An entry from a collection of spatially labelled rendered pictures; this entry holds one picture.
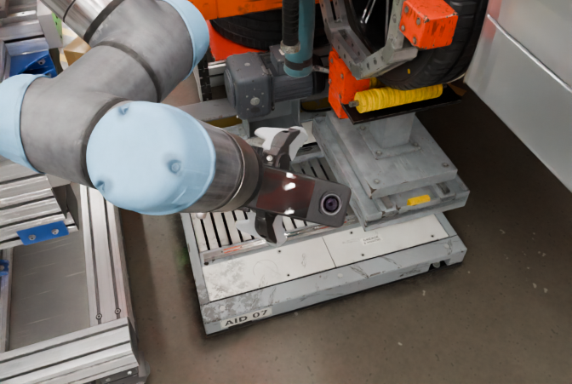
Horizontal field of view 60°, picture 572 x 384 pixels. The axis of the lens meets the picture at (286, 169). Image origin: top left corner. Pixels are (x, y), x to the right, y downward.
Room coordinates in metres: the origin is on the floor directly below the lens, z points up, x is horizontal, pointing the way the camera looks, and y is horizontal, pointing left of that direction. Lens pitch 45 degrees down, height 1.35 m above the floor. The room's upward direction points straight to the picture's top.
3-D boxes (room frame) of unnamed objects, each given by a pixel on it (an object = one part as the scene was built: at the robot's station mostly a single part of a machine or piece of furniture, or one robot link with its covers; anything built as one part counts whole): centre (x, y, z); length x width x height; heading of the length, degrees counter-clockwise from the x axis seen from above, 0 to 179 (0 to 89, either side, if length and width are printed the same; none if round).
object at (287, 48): (0.98, -0.01, 0.83); 0.04 x 0.04 x 0.16
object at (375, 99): (1.13, -0.31, 0.51); 0.29 x 0.06 x 0.06; 107
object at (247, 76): (1.48, 0.00, 0.26); 0.42 x 0.18 x 0.35; 107
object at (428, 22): (0.92, -0.28, 0.85); 0.09 x 0.08 x 0.07; 17
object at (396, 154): (1.27, -0.35, 0.32); 0.40 x 0.30 x 0.28; 17
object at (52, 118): (0.32, 0.17, 1.09); 0.11 x 0.11 x 0.08; 68
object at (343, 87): (1.23, -0.22, 0.48); 0.16 x 0.12 x 0.17; 107
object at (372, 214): (1.27, -0.35, 0.13); 0.50 x 0.36 x 0.10; 17
